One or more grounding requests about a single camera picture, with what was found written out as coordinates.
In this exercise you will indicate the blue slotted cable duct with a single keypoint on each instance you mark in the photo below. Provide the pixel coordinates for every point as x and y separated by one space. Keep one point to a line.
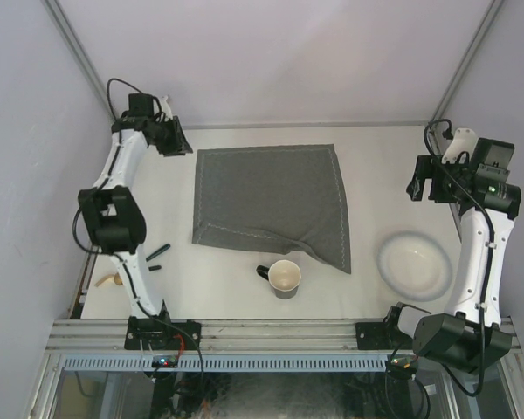
228 363

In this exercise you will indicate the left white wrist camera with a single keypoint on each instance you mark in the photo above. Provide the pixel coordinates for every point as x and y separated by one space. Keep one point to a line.
164 109

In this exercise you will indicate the grey cloth napkin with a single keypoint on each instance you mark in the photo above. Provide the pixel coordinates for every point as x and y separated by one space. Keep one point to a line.
277 199

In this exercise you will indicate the white bowl plate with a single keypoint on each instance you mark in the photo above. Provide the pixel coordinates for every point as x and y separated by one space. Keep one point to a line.
414 265

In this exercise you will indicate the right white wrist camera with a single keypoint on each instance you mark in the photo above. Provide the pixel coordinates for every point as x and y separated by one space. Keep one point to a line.
464 140

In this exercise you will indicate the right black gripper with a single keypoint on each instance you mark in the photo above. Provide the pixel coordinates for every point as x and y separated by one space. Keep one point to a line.
430 167

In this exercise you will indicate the gold fork green handle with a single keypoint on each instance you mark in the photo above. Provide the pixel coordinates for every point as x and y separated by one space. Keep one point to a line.
116 278

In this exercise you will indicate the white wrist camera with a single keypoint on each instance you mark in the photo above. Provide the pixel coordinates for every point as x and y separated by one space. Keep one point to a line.
164 109
464 140

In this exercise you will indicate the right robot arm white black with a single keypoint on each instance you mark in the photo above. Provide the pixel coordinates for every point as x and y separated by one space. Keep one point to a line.
471 172

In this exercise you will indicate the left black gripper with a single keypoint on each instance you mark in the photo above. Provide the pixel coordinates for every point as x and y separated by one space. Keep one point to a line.
179 146

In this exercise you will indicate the aluminium front rail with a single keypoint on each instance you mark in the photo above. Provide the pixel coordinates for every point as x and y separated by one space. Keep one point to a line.
218 336

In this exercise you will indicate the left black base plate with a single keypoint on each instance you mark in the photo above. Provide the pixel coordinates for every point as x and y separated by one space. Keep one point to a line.
145 334

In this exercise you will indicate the gold spoon green handle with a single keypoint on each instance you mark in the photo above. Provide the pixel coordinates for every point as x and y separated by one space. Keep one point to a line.
158 252

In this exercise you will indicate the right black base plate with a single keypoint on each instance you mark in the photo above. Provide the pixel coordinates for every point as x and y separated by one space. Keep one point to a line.
376 336

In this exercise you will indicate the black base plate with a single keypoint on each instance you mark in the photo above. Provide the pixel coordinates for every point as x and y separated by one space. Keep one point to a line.
376 336
145 334

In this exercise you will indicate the dark mug cream inside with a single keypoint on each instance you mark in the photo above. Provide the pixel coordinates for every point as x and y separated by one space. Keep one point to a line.
283 276

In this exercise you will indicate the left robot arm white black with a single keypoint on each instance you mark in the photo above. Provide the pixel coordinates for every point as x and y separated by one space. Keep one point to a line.
109 221

